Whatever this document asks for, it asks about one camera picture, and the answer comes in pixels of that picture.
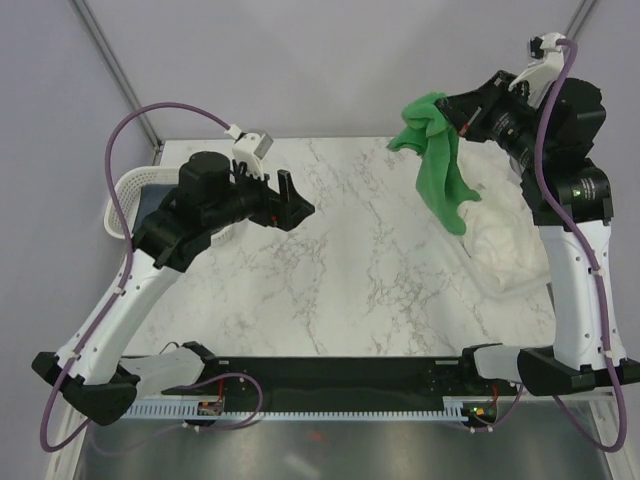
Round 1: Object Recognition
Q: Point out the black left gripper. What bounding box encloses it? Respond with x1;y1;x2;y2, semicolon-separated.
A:
206;159;315;232

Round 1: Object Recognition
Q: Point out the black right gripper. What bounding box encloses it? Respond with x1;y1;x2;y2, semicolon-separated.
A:
439;69;552;168

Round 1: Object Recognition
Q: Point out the green towel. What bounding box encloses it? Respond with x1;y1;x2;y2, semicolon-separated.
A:
387;92;481;236

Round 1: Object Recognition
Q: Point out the dark blue towel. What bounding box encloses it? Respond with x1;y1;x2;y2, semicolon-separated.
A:
132;184;176;234

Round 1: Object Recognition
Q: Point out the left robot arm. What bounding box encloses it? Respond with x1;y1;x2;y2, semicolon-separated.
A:
32;151;315;426

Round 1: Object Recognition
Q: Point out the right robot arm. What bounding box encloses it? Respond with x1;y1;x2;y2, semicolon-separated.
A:
435;71;639;396

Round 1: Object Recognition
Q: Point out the white fluffy towel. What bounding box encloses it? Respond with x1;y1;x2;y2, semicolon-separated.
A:
458;149;549;286

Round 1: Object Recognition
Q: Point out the white perforated basket left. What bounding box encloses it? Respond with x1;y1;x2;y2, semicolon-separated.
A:
104;166;234;246

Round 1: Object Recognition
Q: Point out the white perforated basket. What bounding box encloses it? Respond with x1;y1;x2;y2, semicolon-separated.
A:
104;166;234;246
442;231;551;301

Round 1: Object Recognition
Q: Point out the white perforated basket right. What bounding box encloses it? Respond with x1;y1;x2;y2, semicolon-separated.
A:
442;231;551;301

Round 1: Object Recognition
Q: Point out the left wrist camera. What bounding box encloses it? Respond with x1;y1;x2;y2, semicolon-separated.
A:
225;124;273;180

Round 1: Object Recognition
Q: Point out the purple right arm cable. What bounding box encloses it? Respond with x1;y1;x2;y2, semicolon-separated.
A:
469;38;629;454

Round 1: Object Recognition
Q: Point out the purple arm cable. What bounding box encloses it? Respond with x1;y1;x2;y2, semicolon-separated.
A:
469;38;629;454
39;102;266;454

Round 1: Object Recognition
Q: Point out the right aluminium frame post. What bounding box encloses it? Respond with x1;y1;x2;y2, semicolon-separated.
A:
505;0;601;149

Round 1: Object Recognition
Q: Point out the aluminium frame post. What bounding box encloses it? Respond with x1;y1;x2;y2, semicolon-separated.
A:
505;0;601;149
69;0;164;151

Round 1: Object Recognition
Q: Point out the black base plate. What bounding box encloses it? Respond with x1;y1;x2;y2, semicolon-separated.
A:
160;355;519;414

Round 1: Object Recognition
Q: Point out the white slotted cable duct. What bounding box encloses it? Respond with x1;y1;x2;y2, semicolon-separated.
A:
123;396;496;422

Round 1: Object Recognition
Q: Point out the left aluminium frame post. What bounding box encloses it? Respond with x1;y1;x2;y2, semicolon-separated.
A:
69;0;164;151

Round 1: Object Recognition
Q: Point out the aluminium front rail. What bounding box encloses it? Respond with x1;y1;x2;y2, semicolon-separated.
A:
68;357;616;401

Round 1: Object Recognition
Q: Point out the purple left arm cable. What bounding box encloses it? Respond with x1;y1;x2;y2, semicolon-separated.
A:
39;102;266;454

